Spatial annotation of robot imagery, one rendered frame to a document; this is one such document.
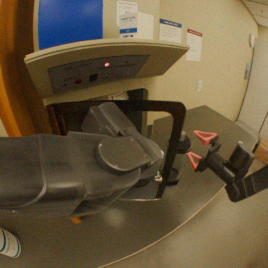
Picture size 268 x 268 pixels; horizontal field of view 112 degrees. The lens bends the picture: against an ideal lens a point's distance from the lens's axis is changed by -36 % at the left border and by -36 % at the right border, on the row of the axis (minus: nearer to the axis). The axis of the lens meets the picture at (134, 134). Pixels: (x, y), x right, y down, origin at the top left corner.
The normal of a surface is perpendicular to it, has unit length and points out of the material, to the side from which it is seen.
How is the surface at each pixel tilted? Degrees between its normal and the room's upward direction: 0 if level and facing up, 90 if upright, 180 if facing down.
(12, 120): 90
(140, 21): 90
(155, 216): 0
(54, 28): 90
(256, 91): 90
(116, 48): 135
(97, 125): 63
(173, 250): 0
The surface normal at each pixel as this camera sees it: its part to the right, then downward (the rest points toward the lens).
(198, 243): 0.01, -0.80
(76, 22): 0.50, 0.52
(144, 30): 0.73, 0.41
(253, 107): -0.87, 0.29
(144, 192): 0.00, -0.46
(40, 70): 0.35, 0.94
